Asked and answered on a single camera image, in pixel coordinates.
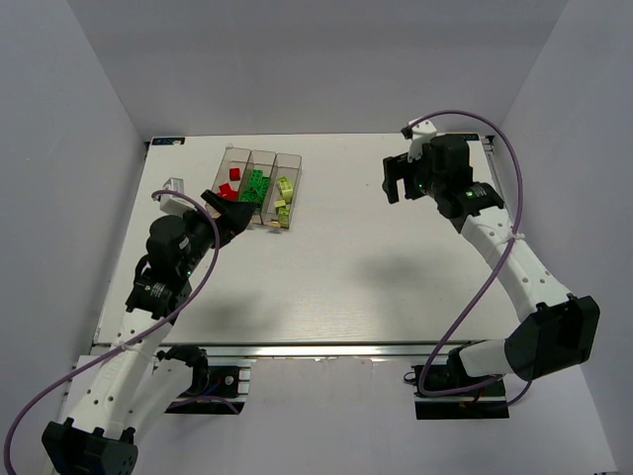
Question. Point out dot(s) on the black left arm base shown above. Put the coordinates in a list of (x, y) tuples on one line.
[(224, 394)]

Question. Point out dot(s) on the lime 2x3 lego brick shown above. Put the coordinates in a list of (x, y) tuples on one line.
[(285, 188)]

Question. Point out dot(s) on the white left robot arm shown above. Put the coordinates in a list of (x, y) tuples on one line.
[(135, 382)]

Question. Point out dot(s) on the smoky clear left container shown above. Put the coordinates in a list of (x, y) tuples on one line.
[(234, 157)]

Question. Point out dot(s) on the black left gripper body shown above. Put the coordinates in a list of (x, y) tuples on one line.
[(218, 224)]

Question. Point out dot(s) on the smoky clear middle container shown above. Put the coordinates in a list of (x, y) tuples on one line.
[(264, 160)]

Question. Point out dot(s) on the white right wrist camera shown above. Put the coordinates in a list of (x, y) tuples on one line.
[(418, 134)]

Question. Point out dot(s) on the lime 2x2 lego brick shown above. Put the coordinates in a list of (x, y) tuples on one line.
[(283, 216)]

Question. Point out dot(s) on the red lego bricks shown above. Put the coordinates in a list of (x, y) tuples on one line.
[(226, 192)]

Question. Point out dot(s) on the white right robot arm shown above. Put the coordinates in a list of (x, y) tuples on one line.
[(556, 328)]

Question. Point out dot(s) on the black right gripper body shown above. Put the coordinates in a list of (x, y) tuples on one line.
[(400, 174)]

